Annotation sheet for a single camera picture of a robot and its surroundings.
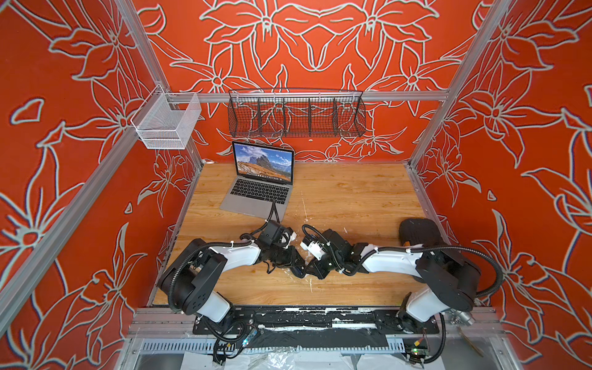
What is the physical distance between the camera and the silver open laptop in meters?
1.03

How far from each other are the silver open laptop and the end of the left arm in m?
0.22

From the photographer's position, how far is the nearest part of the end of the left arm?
0.73 meters
